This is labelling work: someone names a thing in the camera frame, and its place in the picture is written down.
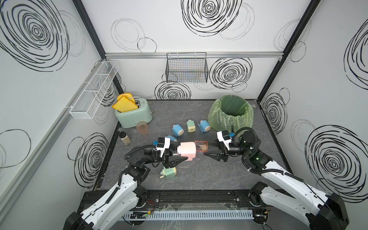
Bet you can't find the blue sharpener front left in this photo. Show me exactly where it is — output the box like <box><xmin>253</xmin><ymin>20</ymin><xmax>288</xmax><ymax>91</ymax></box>
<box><xmin>166</xmin><ymin>135</ymin><xmax>178</xmax><ymax>142</ymax></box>

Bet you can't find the bin with green bag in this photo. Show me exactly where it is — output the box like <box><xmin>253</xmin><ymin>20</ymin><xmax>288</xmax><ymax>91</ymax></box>
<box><xmin>208</xmin><ymin>94</ymin><xmax>254</xmax><ymax>131</ymax></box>

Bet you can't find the white mesh wall shelf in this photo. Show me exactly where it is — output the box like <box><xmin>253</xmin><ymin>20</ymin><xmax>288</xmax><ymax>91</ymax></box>
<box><xmin>70</xmin><ymin>60</ymin><xmax>119</xmax><ymax>119</ymax></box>

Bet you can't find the clear pink shavings tray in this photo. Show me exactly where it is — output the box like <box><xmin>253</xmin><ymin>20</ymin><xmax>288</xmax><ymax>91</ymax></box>
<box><xmin>195</xmin><ymin>140</ymin><xmax>209</xmax><ymax>153</ymax></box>

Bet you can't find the blue sharpener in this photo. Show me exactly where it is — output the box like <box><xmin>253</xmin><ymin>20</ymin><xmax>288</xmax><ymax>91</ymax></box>
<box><xmin>172</xmin><ymin>124</ymin><xmax>184</xmax><ymax>137</ymax></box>
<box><xmin>166</xmin><ymin>135</ymin><xmax>178</xmax><ymax>142</ymax></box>
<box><xmin>198</xmin><ymin>120</ymin><xmax>211</xmax><ymax>133</ymax></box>

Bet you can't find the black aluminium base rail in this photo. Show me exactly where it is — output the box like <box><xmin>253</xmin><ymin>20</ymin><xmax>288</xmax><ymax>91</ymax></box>
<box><xmin>79</xmin><ymin>188</ymin><xmax>279</xmax><ymax>212</ymax></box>

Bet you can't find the blue sharpener middle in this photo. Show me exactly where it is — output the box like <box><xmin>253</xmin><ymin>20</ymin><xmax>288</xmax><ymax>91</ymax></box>
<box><xmin>172</xmin><ymin>124</ymin><xmax>184</xmax><ymax>137</ymax></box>

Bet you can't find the blue sharpener right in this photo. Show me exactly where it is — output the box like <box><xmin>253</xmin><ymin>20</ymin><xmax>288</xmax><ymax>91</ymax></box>
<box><xmin>198</xmin><ymin>120</ymin><xmax>211</xmax><ymax>133</ymax></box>

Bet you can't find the small black-capped bottle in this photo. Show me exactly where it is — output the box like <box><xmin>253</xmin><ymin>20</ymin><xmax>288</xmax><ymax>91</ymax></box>
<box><xmin>118</xmin><ymin>131</ymin><xmax>131</xmax><ymax>145</ymax></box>

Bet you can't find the black wire basket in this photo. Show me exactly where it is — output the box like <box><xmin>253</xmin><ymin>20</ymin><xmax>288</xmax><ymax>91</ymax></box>
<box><xmin>165</xmin><ymin>52</ymin><xmax>209</xmax><ymax>83</ymax></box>

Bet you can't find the yellow toy toast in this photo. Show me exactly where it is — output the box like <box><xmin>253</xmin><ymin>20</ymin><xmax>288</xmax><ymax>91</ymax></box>
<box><xmin>112</xmin><ymin>93</ymin><xmax>139</xmax><ymax>113</ymax></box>

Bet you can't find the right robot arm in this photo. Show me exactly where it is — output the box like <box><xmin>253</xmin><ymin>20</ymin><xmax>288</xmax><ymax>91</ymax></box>
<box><xmin>205</xmin><ymin>127</ymin><xmax>349</xmax><ymax>230</ymax></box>

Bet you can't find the mint green toaster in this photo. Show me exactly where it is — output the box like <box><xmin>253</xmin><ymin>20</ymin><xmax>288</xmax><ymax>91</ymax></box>
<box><xmin>115</xmin><ymin>98</ymin><xmax>153</xmax><ymax>128</ymax></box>

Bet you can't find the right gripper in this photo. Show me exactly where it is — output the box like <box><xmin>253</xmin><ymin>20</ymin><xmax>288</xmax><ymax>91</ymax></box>
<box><xmin>203</xmin><ymin>136</ymin><xmax>250</xmax><ymax>163</ymax></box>

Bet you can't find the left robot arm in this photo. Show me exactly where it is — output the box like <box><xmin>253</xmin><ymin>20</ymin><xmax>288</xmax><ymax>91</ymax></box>
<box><xmin>63</xmin><ymin>138</ymin><xmax>188</xmax><ymax>230</ymax></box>

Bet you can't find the grey slotted cable duct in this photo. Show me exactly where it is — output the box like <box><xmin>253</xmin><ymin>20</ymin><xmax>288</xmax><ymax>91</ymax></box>
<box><xmin>124</xmin><ymin>210</ymin><xmax>254</xmax><ymax>221</ymax></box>

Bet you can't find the yellow green pencil sharpener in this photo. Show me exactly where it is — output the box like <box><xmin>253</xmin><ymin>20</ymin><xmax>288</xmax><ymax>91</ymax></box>
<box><xmin>186</xmin><ymin>120</ymin><xmax>196</xmax><ymax>133</ymax></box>

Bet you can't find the green cream pencil sharpener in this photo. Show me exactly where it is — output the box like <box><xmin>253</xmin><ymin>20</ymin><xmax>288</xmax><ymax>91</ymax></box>
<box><xmin>160</xmin><ymin>167</ymin><xmax>177</xmax><ymax>179</ymax></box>

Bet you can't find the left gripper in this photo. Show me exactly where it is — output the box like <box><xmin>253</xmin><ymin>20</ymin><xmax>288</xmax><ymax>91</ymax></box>
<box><xmin>144</xmin><ymin>142</ymin><xmax>186</xmax><ymax>170</ymax></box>

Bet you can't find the pink pencil sharpener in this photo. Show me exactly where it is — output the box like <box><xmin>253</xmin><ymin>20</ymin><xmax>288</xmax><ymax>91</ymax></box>
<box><xmin>177</xmin><ymin>142</ymin><xmax>196</xmax><ymax>161</ymax></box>

